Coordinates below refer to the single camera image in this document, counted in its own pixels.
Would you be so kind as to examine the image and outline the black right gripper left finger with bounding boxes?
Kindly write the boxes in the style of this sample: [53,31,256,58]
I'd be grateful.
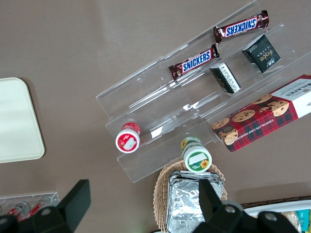
[59,179,91,229]

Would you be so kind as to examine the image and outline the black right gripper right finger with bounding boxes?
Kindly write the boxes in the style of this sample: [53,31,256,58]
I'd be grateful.
[197,178,222,222]

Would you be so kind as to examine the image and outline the light wicker oval basket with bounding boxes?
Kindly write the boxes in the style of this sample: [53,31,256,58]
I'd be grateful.
[153,159,229,233]

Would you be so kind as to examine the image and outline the cream plastic tray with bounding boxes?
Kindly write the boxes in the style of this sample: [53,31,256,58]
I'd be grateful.
[0,77,46,164]

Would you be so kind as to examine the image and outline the stack of foil containers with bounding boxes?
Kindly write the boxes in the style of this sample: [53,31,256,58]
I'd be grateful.
[166,170,223,233]

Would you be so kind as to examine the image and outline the clear acrylic bottle rack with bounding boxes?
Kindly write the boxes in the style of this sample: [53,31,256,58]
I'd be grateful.
[0,191,60,220]

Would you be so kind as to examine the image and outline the green lid cup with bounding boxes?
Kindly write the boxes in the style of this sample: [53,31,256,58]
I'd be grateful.
[180,136,213,174]

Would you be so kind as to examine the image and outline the red cola bottle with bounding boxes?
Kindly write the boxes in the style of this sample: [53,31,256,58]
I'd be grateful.
[6,200,30,220]

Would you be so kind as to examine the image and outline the white snack bin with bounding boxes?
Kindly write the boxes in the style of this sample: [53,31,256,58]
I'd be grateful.
[242,200,311,233]

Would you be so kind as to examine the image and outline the red lid cup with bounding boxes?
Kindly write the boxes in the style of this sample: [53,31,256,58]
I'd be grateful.
[115,122,142,153]

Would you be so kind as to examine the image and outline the clear bag of crackers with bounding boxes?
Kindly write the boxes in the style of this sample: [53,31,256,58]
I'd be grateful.
[283,210,297,231]

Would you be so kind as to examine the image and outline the red tartan cookie box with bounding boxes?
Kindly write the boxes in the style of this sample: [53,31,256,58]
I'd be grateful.
[211,74,311,153]

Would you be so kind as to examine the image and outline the small teal snack packet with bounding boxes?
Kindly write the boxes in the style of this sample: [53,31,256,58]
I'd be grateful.
[296,209,311,232]

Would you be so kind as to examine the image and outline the clear acrylic step riser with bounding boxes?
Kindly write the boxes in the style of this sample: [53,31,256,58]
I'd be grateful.
[95,56,219,184]
[163,0,311,146]

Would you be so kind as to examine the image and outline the black box white side label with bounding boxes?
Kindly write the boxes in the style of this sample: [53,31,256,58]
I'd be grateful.
[209,62,242,95]

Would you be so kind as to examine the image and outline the Snickers chocolate bar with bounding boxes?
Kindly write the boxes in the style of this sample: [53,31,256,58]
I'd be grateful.
[168,44,220,81]
[213,10,271,45]

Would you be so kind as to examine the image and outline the black box gold lettering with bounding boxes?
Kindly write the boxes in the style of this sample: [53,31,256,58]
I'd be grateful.
[242,33,282,74]

